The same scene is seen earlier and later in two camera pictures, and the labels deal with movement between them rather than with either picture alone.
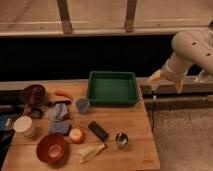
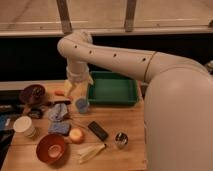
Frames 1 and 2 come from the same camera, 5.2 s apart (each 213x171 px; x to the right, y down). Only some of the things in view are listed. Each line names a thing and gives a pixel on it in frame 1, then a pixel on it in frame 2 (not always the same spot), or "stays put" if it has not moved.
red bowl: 50,148 stays put
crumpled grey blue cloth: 57,112 stays put
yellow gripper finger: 155,76 -> 90,80
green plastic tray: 112,88 stays put
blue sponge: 63,128 stays put
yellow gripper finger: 179,85 -> 67,88
